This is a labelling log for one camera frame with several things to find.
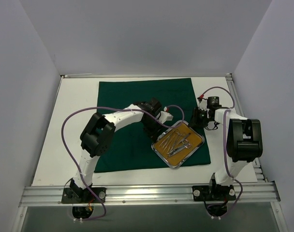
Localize metal tray yellow liner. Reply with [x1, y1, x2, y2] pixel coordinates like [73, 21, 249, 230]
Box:
[151, 121, 205, 169]

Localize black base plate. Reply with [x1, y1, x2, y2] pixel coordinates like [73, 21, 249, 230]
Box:
[61, 187, 106, 204]
[192, 185, 236, 202]

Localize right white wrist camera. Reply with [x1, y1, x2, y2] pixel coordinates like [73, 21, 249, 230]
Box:
[197, 96, 207, 110]

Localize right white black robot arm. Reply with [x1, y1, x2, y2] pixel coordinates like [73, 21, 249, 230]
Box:
[190, 95, 263, 200]

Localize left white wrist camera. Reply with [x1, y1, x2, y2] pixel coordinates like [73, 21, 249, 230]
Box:
[157, 107, 174, 123]

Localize back aluminium rail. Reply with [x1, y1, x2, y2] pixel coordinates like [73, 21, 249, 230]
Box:
[63, 73, 233, 78]

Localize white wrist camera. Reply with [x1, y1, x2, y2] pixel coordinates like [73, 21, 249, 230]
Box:
[157, 107, 174, 123]
[197, 96, 207, 110]

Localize aluminium rail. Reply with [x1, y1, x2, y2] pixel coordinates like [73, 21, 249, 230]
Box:
[63, 73, 233, 78]
[225, 73, 268, 183]
[19, 182, 280, 207]

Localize silver surgical scissors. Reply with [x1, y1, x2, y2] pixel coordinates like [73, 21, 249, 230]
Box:
[167, 140, 191, 156]

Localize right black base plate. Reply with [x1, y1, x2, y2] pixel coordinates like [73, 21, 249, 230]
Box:
[192, 185, 236, 202]

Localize silver needle holder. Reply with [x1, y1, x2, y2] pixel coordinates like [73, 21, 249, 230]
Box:
[170, 131, 191, 149]

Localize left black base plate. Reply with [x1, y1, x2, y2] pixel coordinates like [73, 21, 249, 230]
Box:
[61, 187, 106, 204]

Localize right aluminium rail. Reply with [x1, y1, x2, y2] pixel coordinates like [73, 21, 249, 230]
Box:
[225, 73, 268, 183]

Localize silver forceps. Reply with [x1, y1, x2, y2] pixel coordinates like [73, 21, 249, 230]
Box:
[159, 131, 179, 149]

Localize green surgical cloth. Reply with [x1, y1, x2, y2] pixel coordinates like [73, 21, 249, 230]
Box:
[94, 78, 197, 173]

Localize front aluminium rail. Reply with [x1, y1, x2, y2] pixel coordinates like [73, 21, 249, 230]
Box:
[19, 182, 280, 207]

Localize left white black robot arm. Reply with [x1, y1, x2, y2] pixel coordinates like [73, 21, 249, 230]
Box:
[69, 98, 173, 203]

